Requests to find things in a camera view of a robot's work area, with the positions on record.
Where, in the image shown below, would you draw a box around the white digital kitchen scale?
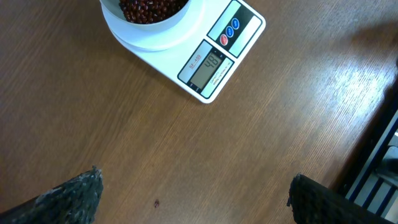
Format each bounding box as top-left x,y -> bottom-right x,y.
101,0 -> 266,103

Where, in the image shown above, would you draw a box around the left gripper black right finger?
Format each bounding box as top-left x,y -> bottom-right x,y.
287,174 -> 392,224

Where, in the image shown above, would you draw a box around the red beans in bowl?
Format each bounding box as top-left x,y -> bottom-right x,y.
119,0 -> 188,24

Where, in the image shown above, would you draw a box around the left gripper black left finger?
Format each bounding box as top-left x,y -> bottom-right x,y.
1,166 -> 103,224

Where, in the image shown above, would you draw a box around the white round bowl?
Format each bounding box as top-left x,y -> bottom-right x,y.
100,0 -> 192,31

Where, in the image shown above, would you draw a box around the black white base rack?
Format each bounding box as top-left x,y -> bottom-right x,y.
333,87 -> 397,223

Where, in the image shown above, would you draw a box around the spilled red bean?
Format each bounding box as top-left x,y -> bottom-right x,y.
154,200 -> 160,208

